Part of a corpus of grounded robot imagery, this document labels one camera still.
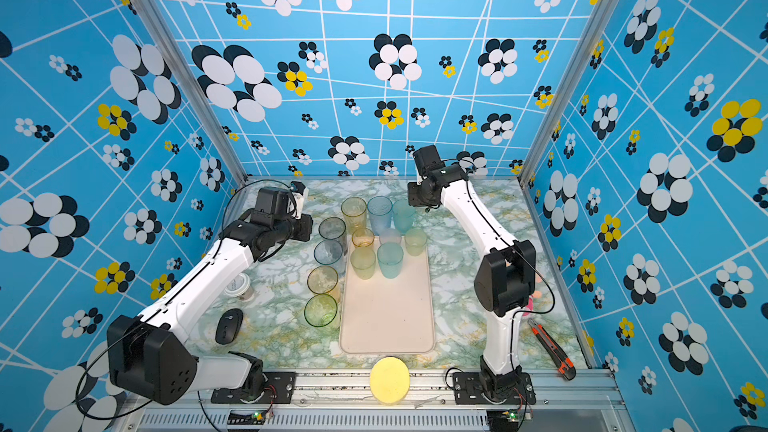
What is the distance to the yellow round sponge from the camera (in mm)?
722

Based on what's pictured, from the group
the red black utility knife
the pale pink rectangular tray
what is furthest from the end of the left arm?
the red black utility knife

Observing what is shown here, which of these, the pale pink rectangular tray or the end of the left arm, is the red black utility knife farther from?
the end of the left arm

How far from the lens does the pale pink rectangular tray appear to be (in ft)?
2.69

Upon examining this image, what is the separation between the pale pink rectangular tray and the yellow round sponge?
39 mm

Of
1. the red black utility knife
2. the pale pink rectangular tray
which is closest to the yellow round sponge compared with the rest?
the pale pink rectangular tray

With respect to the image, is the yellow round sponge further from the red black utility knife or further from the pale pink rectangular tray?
the red black utility knife
